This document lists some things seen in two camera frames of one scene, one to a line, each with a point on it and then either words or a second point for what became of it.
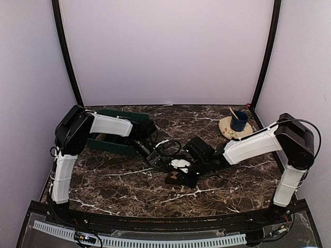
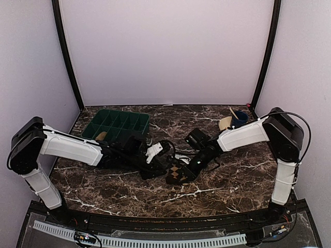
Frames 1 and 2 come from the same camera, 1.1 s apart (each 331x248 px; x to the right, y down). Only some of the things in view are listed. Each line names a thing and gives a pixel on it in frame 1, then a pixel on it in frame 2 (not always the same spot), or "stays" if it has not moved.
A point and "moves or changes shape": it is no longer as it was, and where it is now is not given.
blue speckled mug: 239,125 stays
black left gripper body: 144,152 → 129,160
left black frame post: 56,14 stays
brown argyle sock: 171,177 moves or changes shape
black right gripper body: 201,166 → 205,160
